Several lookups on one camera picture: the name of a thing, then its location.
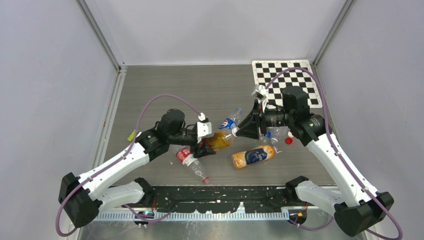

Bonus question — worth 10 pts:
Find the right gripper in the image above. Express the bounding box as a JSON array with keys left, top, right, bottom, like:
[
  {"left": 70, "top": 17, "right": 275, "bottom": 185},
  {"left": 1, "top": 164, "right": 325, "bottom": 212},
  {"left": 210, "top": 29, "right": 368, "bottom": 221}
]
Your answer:
[{"left": 236, "top": 99, "right": 294, "bottom": 140}]

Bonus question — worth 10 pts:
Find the white QR bottle cap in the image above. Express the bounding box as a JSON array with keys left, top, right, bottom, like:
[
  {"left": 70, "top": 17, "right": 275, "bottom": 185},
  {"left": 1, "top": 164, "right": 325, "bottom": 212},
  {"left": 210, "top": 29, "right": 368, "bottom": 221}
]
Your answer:
[{"left": 231, "top": 127, "right": 239, "bottom": 137}]

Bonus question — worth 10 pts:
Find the crushed Pepsi bottle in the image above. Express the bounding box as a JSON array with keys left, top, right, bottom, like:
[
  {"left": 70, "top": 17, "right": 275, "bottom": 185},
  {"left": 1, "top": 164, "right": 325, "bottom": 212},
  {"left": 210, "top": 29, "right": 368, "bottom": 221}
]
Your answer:
[{"left": 218, "top": 108, "right": 243, "bottom": 130}]

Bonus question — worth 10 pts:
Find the yellow red label bottle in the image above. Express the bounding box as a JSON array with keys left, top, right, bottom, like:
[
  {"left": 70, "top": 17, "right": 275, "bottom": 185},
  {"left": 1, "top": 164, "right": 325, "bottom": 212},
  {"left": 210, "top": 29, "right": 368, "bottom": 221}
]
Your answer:
[{"left": 206, "top": 128, "right": 235, "bottom": 152}]

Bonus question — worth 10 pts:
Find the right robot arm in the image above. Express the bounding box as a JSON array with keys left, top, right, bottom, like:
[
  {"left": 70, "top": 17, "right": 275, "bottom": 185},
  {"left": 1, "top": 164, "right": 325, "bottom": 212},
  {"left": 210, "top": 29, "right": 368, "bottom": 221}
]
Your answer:
[{"left": 235, "top": 85, "right": 394, "bottom": 237}]

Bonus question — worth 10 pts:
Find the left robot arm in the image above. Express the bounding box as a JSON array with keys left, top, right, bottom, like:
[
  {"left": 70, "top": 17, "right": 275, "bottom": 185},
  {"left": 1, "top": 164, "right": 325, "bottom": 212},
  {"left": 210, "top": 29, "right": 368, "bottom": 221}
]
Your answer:
[{"left": 58, "top": 109, "right": 213, "bottom": 228}]

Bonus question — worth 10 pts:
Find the red label water bottle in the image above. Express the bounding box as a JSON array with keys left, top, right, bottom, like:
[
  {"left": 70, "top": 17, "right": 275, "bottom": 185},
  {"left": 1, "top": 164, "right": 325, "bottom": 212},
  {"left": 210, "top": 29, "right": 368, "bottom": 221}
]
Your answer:
[{"left": 169, "top": 145, "right": 210, "bottom": 184}]

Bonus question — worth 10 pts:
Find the clear empty plastic bottle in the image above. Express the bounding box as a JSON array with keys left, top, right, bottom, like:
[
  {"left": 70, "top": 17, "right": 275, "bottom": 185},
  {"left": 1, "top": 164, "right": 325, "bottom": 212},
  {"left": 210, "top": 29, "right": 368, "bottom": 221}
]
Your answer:
[{"left": 265, "top": 126, "right": 289, "bottom": 146}]

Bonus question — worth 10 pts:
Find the orange blue label bottle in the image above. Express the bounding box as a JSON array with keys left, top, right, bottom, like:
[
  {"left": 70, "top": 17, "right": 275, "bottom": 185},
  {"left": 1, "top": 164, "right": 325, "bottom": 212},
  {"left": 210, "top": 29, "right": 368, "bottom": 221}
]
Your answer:
[{"left": 231, "top": 145, "right": 277, "bottom": 169}]

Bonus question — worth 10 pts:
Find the red bottle cap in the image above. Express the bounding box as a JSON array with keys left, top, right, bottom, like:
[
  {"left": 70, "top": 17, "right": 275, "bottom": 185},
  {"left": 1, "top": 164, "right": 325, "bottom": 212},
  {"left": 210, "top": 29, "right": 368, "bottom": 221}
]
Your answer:
[{"left": 285, "top": 137, "right": 293, "bottom": 145}]

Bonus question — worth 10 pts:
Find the colourful toy brick stack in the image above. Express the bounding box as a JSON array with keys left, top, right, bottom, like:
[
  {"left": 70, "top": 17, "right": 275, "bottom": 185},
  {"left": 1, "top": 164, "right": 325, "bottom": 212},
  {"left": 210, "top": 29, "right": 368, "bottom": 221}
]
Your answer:
[{"left": 127, "top": 130, "right": 141, "bottom": 142}]

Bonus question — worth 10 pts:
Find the checkerboard calibration mat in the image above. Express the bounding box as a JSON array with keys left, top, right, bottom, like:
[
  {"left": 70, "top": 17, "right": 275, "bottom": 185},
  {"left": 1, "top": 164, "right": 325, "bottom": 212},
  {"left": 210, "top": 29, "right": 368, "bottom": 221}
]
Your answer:
[{"left": 251, "top": 59, "right": 322, "bottom": 109}]

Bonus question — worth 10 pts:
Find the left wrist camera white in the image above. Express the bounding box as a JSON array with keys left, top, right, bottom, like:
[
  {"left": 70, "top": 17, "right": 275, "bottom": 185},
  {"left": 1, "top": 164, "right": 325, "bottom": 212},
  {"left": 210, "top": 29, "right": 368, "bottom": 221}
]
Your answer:
[{"left": 196, "top": 112, "right": 213, "bottom": 139}]

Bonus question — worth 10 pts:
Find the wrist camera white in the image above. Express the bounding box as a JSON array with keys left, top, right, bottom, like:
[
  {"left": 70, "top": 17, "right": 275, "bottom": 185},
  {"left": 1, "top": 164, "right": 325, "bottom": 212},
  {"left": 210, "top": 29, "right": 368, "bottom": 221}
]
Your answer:
[
  {"left": 196, "top": 112, "right": 213, "bottom": 139},
  {"left": 251, "top": 84, "right": 269, "bottom": 110}
]

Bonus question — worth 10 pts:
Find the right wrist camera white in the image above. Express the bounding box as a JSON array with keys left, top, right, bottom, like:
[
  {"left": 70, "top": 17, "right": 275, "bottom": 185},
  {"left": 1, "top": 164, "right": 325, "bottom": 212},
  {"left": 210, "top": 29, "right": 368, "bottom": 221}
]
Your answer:
[{"left": 251, "top": 84, "right": 269, "bottom": 110}]

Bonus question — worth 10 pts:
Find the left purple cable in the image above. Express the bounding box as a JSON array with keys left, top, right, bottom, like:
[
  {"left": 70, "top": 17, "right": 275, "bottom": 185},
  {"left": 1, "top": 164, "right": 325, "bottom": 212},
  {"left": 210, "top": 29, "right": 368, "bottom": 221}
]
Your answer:
[{"left": 55, "top": 94, "right": 206, "bottom": 238}]

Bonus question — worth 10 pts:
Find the purple cable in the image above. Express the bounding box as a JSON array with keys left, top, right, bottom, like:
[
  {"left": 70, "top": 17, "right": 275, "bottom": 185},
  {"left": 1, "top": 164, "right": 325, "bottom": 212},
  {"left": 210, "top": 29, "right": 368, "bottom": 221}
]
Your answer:
[
  {"left": 264, "top": 67, "right": 404, "bottom": 240},
  {"left": 55, "top": 94, "right": 206, "bottom": 238}
]

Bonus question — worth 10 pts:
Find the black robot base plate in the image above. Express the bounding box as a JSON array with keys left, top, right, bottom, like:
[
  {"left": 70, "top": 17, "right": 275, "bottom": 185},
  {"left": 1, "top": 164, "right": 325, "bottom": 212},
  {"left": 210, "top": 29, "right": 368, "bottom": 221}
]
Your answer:
[{"left": 120, "top": 185, "right": 307, "bottom": 215}]

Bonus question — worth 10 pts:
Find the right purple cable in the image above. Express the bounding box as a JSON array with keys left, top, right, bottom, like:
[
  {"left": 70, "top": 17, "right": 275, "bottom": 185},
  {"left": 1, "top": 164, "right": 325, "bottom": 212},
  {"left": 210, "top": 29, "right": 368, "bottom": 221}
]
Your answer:
[{"left": 264, "top": 67, "right": 404, "bottom": 240}]

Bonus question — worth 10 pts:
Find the aluminium slotted rail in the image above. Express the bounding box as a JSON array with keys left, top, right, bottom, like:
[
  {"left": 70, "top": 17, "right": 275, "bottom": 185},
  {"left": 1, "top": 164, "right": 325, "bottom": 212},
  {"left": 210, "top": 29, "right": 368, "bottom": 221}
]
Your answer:
[{"left": 94, "top": 209, "right": 290, "bottom": 222}]

